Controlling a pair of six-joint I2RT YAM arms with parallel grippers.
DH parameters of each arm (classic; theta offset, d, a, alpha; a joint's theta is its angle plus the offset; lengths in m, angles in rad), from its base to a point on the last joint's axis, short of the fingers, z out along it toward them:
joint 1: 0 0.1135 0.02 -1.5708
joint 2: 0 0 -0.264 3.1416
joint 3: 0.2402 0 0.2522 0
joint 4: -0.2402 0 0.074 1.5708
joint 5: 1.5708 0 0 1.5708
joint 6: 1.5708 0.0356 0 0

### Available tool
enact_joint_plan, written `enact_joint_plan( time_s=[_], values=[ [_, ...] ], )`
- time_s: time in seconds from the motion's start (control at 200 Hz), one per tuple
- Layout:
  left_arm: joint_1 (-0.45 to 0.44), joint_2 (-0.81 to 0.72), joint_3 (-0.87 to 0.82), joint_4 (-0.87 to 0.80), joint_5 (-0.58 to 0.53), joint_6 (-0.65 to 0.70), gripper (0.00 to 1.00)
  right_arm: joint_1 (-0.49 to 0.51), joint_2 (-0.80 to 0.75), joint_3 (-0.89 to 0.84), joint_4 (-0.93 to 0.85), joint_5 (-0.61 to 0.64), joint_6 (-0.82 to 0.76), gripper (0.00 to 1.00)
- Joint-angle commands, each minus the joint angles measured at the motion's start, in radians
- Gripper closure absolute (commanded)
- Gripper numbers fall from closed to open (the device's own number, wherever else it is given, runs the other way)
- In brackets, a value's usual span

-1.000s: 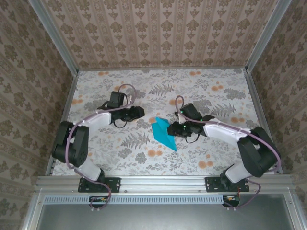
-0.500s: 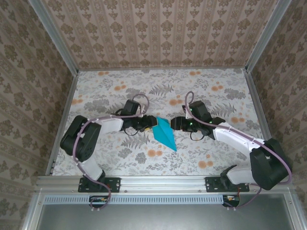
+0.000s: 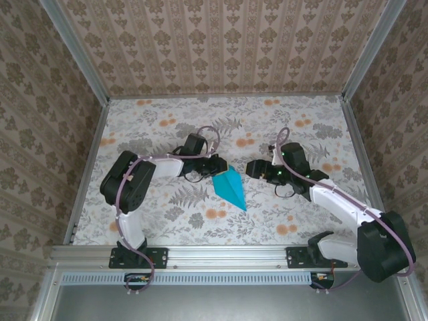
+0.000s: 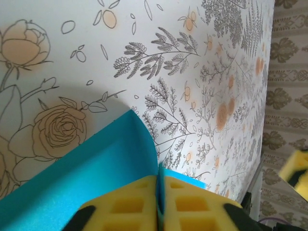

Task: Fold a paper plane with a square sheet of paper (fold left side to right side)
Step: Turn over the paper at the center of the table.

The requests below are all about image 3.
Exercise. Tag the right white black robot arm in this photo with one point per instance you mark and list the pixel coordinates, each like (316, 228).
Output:
(337, 204)

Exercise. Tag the thin aluminium edge rail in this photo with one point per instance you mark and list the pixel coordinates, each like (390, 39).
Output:
(227, 96)

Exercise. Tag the slanted aluminium frame post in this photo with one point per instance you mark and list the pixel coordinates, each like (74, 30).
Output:
(372, 50)
(79, 55)

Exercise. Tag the aluminium side rail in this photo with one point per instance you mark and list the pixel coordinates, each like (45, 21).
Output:
(367, 167)
(86, 174)

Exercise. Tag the long aluminium base rail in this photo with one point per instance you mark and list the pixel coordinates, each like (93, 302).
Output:
(227, 255)

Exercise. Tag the blue paper sheet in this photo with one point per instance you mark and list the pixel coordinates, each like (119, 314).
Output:
(230, 187)

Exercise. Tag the grey metal panel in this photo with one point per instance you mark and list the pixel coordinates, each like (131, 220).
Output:
(227, 304)

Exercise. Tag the floral patterned table cover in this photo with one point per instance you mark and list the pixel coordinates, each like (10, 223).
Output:
(267, 217)

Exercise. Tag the black controller board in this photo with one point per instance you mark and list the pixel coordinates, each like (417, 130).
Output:
(322, 282)
(133, 284)

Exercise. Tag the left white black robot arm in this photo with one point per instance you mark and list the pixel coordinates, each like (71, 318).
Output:
(167, 167)

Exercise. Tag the aluminium frame profile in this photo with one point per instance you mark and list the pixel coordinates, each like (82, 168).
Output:
(404, 297)
(45, 297)

